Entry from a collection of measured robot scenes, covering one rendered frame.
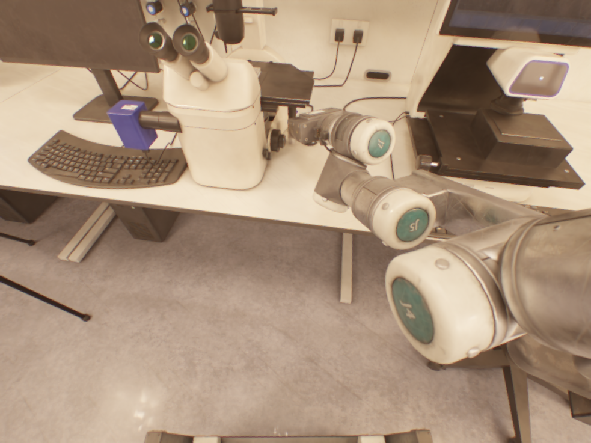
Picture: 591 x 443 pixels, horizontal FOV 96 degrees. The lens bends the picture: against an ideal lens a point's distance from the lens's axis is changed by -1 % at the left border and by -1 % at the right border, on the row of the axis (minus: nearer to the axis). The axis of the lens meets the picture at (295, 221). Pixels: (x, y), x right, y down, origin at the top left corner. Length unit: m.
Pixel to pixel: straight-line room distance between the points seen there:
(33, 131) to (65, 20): 0.39
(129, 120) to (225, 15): 0.32
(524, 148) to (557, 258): 0.65
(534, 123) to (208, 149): 0.82
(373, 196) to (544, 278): 0.24
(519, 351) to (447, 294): 0.82
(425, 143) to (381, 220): 0.52
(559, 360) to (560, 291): 0.87
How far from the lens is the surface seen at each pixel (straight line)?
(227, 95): 0.63
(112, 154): 0.99
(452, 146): 0.85
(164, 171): 0.86
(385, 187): 0.40
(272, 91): 0.75
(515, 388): 1.44
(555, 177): 0.90
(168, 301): 1.50
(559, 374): 1.08
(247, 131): 0.65
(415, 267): 0.24
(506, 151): 0.84
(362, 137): 0.50
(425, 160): 0.73
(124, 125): 0.74
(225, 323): 1.37
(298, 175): 0.79
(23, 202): 2.19
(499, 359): 1.44
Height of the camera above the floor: 1.26
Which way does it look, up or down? 50 degrees down
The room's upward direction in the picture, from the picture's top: 2 degrees clockwise
